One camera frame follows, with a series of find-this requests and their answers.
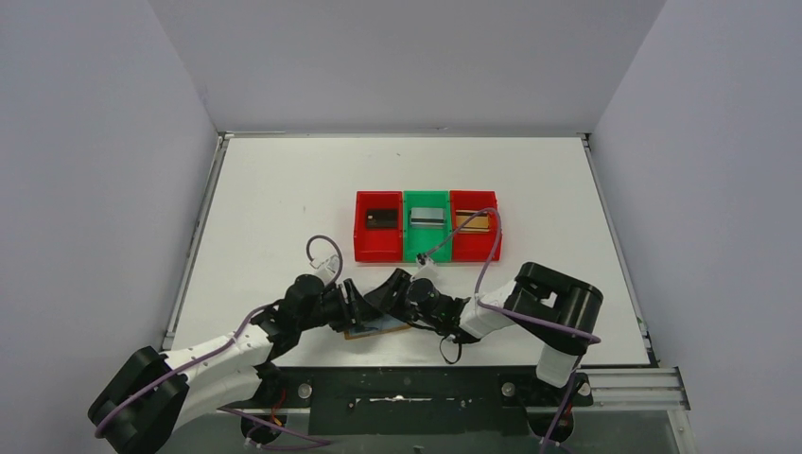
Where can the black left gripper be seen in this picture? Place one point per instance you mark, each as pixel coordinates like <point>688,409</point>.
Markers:
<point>350,306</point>

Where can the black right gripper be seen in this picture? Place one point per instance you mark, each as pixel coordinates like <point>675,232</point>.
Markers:
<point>406,299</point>

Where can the yellow leather card holder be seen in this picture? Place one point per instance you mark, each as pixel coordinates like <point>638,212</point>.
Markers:
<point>383,325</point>

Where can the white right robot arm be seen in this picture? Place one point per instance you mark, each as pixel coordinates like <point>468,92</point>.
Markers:
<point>559,310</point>

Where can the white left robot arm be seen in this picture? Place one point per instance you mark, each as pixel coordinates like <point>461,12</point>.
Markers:
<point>155,393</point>

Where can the black card in bin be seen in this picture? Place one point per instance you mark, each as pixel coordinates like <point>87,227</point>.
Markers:
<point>381,219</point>

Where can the silver card in bin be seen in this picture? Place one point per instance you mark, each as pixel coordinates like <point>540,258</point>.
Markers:
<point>427,217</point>

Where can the gold card in bin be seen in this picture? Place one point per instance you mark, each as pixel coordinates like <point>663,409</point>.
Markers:
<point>472,222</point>

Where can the left red plastic bin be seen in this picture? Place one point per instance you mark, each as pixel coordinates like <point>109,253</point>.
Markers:
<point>377,246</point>

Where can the red plastic bin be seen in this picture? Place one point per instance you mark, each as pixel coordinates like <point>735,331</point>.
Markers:
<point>377,246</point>
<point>473,247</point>

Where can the green plastic bin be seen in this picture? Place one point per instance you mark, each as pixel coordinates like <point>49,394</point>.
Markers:
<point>417,241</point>

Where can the right red plastic bin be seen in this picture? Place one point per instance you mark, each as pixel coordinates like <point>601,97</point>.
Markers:
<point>473,247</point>

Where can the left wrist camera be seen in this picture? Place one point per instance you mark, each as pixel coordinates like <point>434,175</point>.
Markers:
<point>328,270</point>

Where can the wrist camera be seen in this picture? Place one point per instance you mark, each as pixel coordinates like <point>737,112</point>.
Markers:
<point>328,270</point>
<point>426,268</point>

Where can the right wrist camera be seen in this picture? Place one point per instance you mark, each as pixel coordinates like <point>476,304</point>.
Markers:
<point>426,268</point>

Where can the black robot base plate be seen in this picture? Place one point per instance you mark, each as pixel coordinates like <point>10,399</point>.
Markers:
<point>505,400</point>

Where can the aluminium table frame rail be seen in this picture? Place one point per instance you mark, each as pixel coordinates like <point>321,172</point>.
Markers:
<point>637,389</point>

